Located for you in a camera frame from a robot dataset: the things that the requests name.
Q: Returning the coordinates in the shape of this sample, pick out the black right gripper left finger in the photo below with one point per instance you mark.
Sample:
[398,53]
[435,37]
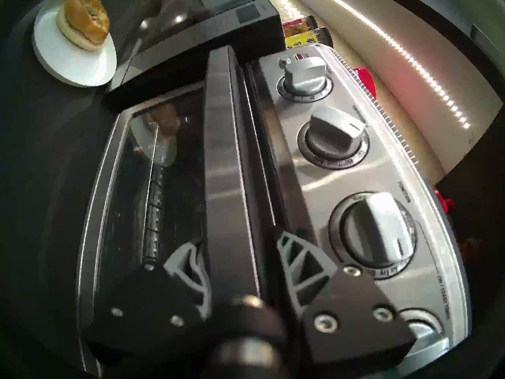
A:
[150,315]

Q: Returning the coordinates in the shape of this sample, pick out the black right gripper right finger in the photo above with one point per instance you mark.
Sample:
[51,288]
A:
[347,315]

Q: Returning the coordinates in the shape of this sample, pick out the dark crusted bagel half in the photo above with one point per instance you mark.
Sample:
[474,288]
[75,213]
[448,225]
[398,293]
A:
[88,15]

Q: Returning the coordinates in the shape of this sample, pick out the silver oven control knob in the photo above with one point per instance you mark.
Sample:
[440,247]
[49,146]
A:
[305,72]
[378,228]
[422,327]
[331,127]

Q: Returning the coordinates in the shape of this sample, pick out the stainless steel toaster oven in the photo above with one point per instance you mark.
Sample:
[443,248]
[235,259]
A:
[378,173]

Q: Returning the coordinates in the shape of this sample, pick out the black microwave oven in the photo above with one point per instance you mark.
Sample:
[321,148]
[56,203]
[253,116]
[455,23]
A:
[189,38]

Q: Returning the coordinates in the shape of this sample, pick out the pale crusted bagel half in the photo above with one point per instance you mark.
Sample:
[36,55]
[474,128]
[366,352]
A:
[71,36]

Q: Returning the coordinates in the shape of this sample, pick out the clear jar red lid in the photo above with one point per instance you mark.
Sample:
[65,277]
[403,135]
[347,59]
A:
[365,80]

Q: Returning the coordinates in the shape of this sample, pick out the under-cabinet light strip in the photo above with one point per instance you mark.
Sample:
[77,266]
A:
[449,102]

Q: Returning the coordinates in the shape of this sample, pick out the round white plate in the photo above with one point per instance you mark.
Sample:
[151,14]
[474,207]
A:
[71,66]

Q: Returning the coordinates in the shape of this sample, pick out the yellow label snack jar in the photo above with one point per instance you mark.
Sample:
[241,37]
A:
[303,40]

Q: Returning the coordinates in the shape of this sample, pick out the red label snack jar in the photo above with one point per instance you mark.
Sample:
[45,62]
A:
[300,23]

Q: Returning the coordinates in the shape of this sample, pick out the dark open wall shelf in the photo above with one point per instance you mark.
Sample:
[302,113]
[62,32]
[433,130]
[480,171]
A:
[485,177]

